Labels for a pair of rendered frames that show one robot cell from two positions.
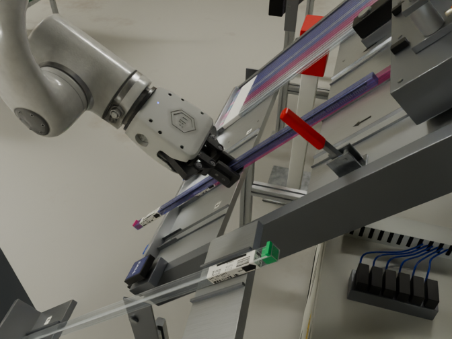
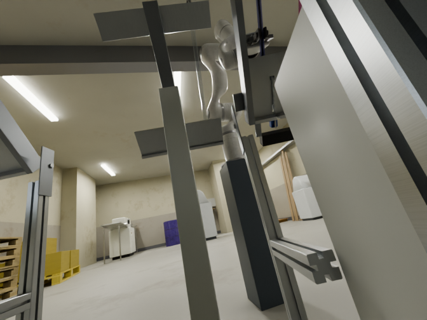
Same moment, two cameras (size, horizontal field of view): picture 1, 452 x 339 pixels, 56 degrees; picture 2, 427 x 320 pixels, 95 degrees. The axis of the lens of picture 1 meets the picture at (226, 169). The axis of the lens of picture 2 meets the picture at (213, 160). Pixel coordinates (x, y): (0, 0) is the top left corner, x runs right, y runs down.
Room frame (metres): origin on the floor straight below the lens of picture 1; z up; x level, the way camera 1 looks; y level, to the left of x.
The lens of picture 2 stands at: (0.09, -0.41, 0.39)
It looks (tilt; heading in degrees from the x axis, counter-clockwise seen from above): 18 degrees up; 73
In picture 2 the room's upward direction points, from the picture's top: 12 degrees counter-clockwise
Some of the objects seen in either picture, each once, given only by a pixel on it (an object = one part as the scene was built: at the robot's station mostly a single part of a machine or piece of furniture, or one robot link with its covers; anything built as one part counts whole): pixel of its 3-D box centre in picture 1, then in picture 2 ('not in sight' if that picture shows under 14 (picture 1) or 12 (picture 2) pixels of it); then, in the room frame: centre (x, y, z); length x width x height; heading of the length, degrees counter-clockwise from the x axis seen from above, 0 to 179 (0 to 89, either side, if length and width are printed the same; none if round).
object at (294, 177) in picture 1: (303, 118); not in sight; (1.39, -0.31, 0.39); 0.24 x 0.24 x 0.78; 73
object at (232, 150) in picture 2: not in sight; (232, 150); (0.54, 0.63, 0.79); 0.19 x 0.19 x 0.18
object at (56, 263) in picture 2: not in sight; (44, 260); (-2.27, 4.55, 0.43); 1.60 x 1.16 x 0.86; 87
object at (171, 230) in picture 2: not in sight; (174, 232); (0.44, 8.20, 0.46); 1.24 x 0.77 x 0.91; 87
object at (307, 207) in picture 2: not in sight; (307, 196); (4.00, 4.37, 0.61); 0.66 x 0.54 x 1.21; 87
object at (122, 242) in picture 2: not in sight; (122, 237); (-1.37, 7.55, 0.64); 2.70 x 0.67 x 1.28; 87
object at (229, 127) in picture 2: not in sight; (230, 119); (0.57, 0.63, 1.00); 0.19 x 0.12 x 0.24; 178
